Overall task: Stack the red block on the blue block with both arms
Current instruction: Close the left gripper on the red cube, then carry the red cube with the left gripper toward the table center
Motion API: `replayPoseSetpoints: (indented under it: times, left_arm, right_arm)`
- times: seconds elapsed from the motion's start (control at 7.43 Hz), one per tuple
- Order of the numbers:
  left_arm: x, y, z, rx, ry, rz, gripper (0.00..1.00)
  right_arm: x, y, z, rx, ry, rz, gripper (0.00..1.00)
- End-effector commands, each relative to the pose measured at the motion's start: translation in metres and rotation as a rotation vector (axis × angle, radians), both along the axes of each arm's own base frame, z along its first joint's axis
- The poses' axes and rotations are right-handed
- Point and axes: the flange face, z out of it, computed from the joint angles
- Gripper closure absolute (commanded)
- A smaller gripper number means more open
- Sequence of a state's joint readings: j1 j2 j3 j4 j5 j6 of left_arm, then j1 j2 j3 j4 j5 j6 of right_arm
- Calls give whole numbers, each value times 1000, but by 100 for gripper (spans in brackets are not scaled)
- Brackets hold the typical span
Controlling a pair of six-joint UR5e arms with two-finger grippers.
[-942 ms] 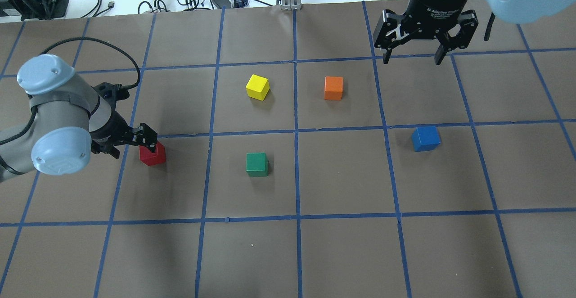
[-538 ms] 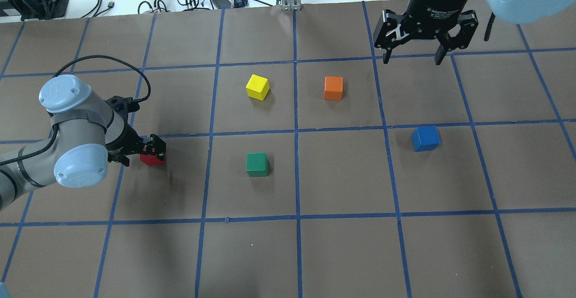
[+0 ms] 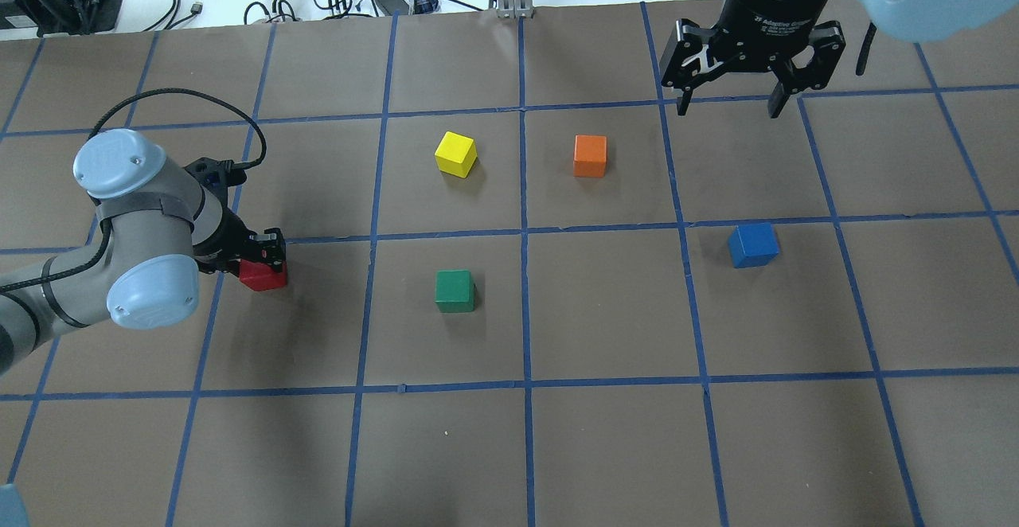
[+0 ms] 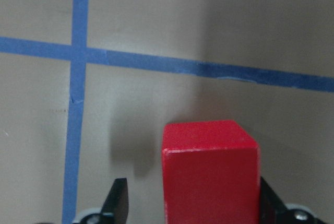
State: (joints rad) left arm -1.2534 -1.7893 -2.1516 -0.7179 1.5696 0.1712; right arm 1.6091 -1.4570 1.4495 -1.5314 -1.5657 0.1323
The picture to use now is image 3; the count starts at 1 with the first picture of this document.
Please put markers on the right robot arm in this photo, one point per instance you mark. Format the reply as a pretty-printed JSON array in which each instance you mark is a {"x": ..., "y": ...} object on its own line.
[{"x": 919, "y": 21}]

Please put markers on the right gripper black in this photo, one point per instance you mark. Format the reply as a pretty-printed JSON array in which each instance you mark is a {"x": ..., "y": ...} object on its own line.
[{"x": 769, "y": 1}]

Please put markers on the blue wooden block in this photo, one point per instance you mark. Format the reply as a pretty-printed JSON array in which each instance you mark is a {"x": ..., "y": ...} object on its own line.
[{"x": 753, "y": 245}]

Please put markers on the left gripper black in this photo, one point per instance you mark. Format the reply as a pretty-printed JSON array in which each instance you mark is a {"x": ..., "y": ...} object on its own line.
[{"x": 232, "y": 241}]

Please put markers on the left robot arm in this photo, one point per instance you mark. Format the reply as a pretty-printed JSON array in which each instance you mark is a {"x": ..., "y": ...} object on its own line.
[{"x": 160, "y": 225}]

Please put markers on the green wooden block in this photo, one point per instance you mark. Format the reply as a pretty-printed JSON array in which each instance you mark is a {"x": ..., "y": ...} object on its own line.
[{"x": 454, "y": 291}]

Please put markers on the orange wooden block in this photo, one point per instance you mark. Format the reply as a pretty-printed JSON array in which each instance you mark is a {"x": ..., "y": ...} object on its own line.
[{"x": 590, "y": 156}]

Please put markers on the yellow wooden block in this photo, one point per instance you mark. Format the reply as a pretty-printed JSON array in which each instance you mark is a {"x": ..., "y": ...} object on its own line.
[{"x": 456, "y": 154}]

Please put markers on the red wooden block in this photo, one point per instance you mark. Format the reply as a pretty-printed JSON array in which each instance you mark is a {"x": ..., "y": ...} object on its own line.
[{"x": 262, "y": 276}]

